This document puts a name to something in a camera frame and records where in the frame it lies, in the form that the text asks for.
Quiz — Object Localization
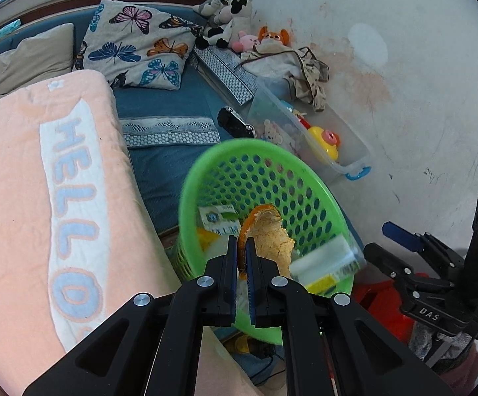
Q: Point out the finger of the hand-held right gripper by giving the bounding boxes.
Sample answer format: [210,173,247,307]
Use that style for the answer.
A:
[364,243,421,298]
[381,221,464,273]

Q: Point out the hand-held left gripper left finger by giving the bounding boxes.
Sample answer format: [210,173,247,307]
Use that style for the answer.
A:
[22,235,240,396]

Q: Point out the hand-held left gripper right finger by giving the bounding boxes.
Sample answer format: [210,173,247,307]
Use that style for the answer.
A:
[245,237,456,396]

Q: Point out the orange peel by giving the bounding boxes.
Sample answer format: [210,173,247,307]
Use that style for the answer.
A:
[238,205,296,281]

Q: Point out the white green drink carton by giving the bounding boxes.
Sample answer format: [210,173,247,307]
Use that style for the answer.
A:
[290,235,365,295]

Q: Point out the white blue milk carton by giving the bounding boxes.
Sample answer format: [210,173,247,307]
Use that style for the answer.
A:
[198,204,242,236]

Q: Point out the green plastic basket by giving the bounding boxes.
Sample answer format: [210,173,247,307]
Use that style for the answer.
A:
[173,138,355,346]

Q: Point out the person's right forearm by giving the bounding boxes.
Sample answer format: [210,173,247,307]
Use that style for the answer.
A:
[408,322,478,388]

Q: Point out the red plastic stool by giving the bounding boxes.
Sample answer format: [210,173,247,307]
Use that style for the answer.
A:
[352,280,413,339]

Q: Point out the clear plastic storage bin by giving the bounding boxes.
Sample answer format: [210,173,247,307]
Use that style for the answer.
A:
[247,84,372,181]

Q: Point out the black toy car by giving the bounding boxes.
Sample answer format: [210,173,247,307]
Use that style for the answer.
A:
[218,106,256,139]

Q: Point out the red white toy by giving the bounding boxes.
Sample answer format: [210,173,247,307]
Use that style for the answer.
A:
[282,101,312,128]

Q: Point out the blue sofa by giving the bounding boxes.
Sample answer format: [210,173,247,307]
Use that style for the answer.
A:
[0,4,363,252]

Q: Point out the beige patterned cloth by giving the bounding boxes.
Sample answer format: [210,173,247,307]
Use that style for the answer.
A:
[241,45,330,112]

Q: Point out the orange fox plush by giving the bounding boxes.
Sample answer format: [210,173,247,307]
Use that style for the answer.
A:
[256,26,291,48]

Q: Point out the pink plush toy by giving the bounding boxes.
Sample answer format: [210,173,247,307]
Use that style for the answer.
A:
[228,30,260,53]

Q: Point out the butterfly print pillow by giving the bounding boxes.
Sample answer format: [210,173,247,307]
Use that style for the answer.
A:
[74,0,202,90]

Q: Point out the black white cow plush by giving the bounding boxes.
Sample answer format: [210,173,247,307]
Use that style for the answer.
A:
[195,0,253,49]

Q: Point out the grey plush toy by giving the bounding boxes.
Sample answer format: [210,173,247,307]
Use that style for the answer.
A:
[192,0,229,17]

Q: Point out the beige cushion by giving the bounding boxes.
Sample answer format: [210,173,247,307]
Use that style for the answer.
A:
[0,23,75,102]

